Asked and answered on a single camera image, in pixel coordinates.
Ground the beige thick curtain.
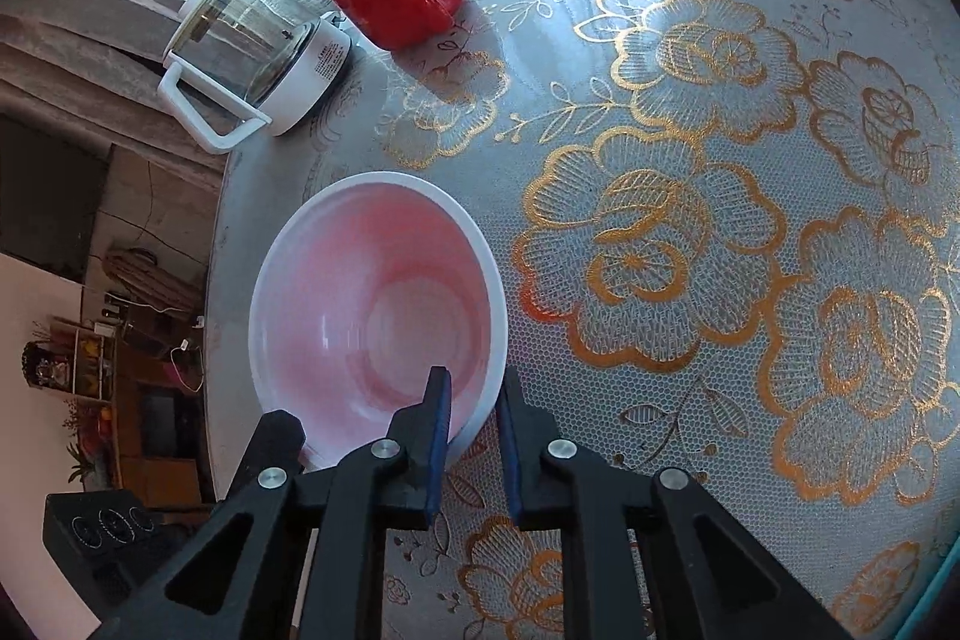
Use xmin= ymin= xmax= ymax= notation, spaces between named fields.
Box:
xmin=0 ymin=0 xmax=233 ymax=176

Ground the gold floral lace tablecloth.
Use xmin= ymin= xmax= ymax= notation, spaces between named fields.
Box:
xmin=210 ymin=0 xmax=960 ymax=640

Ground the teal plate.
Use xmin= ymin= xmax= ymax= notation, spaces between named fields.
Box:
xmin=892 ymin=572 xmax=957 ymax=640

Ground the glass kettle with white base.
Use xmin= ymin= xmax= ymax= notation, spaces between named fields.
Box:
xmin=157 ymin=0 xmax=353 ymax=154

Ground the red bowl with white inside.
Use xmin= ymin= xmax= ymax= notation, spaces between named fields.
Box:
xmin=248 ymin=173 xmax=509 ymax=472

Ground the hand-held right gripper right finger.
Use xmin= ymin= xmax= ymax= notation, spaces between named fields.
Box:
xmin=497 ymin=368 xmax=852 ymax=640

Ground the wooden cabinet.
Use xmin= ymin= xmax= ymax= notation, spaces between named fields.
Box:
xmin=67 ymin=310 xmax=215 ymax=510

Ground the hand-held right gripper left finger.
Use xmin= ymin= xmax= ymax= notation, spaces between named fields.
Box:
xmin=90 ymin=367 xmax=452 ymax=640

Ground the potted plant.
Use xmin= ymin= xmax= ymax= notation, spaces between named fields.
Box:
xmin=66 ymin=400 xmax=117 ymax=487

